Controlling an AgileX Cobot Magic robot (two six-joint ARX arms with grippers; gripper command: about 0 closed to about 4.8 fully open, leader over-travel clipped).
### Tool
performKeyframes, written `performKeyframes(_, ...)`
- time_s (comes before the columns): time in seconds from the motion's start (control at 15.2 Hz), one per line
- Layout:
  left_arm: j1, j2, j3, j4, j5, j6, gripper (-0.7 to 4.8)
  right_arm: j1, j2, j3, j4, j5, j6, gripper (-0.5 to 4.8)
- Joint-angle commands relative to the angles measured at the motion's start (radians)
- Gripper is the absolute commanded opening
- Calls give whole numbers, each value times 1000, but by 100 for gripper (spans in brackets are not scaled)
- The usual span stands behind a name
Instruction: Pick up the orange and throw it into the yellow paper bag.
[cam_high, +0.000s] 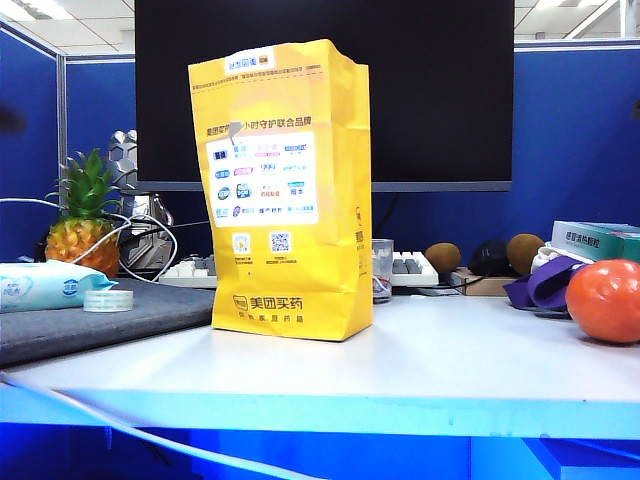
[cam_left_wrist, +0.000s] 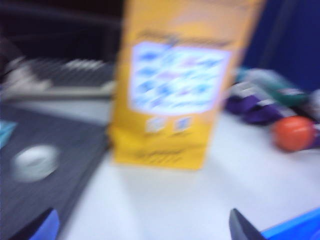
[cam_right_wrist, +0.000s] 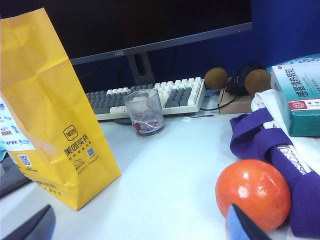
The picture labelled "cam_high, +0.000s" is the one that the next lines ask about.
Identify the silver partition post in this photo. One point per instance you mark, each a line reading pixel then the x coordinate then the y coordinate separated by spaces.
pixel 61 125

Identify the yellow paper bag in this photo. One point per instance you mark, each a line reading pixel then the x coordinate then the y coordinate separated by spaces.
pixel 280 270

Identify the purple cloth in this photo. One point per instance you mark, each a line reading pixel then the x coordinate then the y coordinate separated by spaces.
pixel 545 285

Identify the orange fruit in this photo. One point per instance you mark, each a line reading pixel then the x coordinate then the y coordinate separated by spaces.
pixel 605 300

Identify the white grey keyboard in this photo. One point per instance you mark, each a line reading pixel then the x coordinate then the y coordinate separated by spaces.
pixel 415 267

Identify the brown kiwi fruit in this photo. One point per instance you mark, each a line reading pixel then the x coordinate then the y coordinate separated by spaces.
pixel 524 252
pixel 443 258

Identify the black computer mouse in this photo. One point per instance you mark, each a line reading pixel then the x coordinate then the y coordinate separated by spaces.
pixel 489 257

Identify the clear tape roll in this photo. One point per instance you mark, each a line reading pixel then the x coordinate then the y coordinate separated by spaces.
pixel 107 301

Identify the brown cardboard box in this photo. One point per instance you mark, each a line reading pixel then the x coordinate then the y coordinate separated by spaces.
pixel 487 286

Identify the toy pineapple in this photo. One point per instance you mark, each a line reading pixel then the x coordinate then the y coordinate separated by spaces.
pixel 82 240

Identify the teal medicine box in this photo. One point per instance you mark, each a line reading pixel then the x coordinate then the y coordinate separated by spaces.
pixel 595 240

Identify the grey fabric pad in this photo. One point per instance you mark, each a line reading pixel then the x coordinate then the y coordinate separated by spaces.
pixel 125 325

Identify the blue wet wipes pack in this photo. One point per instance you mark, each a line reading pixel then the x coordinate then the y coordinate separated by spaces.
pixel 40 287

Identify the black computer monitor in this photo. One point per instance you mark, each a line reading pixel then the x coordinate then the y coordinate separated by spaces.
pixel 425 100

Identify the silver robot figurine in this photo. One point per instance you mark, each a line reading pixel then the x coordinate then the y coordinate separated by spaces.
pixel 125 160

